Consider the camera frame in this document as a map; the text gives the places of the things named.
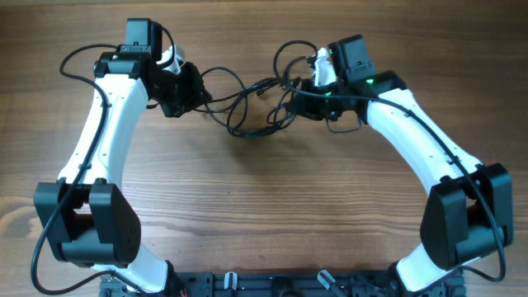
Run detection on black usb cable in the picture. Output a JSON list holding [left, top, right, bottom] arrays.
[[193, 66, 306, 138]]

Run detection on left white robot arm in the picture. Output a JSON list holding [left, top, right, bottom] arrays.
[[34, 18, 211, 296]]

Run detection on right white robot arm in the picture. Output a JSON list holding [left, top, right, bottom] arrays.
[[288, 35, 513, 296]]

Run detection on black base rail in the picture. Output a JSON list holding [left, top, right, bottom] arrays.
[[98, 270, 467, 297]]

